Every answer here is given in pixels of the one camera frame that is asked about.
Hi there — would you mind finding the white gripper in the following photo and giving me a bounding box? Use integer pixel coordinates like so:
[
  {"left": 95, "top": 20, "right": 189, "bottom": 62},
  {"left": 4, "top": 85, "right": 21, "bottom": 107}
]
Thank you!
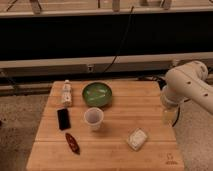
[{"left": 162, "top": 107, "right": 178, "bottom": 125}]

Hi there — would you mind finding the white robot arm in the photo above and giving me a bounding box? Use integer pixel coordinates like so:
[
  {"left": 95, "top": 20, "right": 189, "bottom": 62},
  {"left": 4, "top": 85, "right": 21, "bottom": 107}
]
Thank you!
[{"left": 160, "top": 61, "right": 213, "bottom": 126}]

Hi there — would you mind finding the green bowl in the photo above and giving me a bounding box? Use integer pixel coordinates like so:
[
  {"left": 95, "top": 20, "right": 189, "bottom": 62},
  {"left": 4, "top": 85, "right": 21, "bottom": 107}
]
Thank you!
[{"left": 82, "top": 82, "right": 112, "bottom": 107}]

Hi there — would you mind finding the dark red chili pepper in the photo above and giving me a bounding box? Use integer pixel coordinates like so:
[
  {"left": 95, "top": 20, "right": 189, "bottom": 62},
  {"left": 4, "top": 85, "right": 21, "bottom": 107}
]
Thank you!
[{"left": 65, "top": 133, "right": 80, "bottom": 154}]

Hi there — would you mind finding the small white bottle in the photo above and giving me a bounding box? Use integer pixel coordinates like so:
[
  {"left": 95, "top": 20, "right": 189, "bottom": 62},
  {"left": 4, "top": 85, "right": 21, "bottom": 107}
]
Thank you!
[{"left": 61, "top": 80, "right": 72, "bottom": 107}]

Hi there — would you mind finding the black rectangular block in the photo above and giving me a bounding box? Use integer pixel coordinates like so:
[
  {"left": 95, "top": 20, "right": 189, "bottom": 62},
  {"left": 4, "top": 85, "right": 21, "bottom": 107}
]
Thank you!
[{"left": 57, "top": 108, "right": 71, "bottom": 130}]

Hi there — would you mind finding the black hanging cable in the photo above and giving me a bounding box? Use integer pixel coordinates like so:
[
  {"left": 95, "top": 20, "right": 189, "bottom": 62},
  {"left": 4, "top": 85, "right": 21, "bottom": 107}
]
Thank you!
[{"left": 101, "top": 4, "right": 136, "bottom": 74}]

